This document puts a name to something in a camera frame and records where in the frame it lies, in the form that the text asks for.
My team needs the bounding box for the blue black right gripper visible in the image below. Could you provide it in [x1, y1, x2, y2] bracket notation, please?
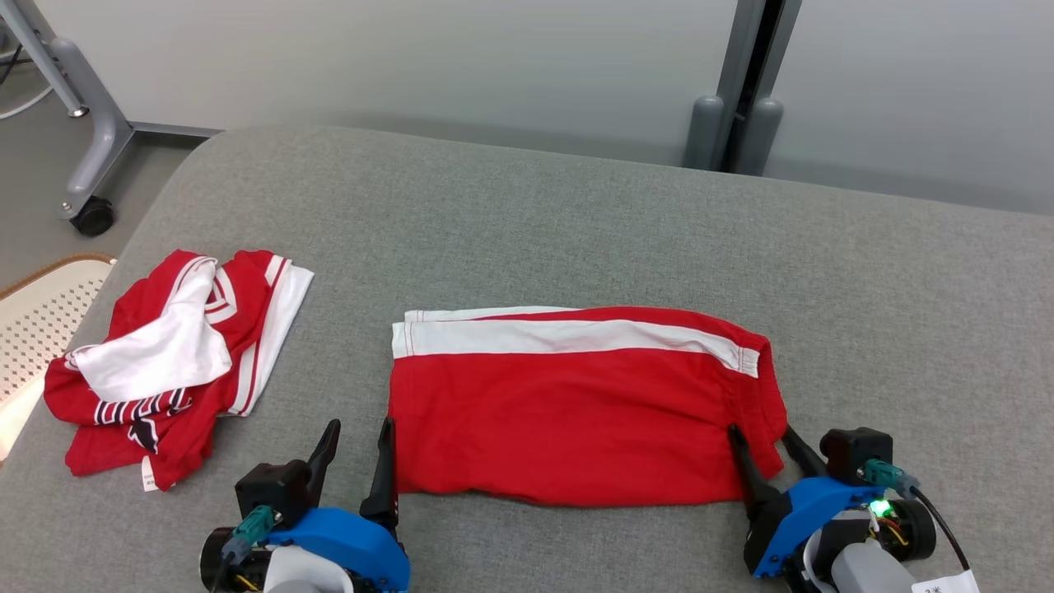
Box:
[728, 424, 937, 593]

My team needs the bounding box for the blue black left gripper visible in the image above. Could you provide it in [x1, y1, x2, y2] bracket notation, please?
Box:
[200, 417, 411, 593]

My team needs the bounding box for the red shorts white stripe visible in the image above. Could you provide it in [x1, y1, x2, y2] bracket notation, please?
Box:
[387, 306, 789, 507]

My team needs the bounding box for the red Bulls 23 jersey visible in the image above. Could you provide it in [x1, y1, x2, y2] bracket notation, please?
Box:
[44, 249, 315, 493]

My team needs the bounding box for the white perforated laundry basket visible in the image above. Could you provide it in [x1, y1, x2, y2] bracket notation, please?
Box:
[0, 254, 117, 462]

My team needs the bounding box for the black caster wheel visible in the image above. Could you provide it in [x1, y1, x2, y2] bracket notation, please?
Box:
[69, 195, 117, 239]

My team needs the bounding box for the grey metal stand leg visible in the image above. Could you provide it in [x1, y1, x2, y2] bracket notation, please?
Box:
[0, 0, 223, 222]

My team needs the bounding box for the teal right cable plug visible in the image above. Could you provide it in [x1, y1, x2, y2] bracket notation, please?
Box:
[862, 460, 921, 499]

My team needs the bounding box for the teal cable plug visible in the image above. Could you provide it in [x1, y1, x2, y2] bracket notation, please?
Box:
[862, 460, 921, 499]
[221, 505, 277, 565]

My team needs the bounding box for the teal left cable plug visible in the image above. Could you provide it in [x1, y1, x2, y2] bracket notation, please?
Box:
[221, 505, 277, 565]

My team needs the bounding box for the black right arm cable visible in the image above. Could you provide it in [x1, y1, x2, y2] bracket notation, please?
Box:
[906, 486, 974, 577]

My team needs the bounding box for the white right cable label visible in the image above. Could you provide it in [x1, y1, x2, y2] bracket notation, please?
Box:
[910, 569, 982, 593]

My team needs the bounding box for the grey partition post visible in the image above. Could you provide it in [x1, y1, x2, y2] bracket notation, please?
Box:
[683, 0, 804, 176]

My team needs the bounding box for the white floor cable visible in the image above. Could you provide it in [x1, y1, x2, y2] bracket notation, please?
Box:
[0, 85, 54, 121]

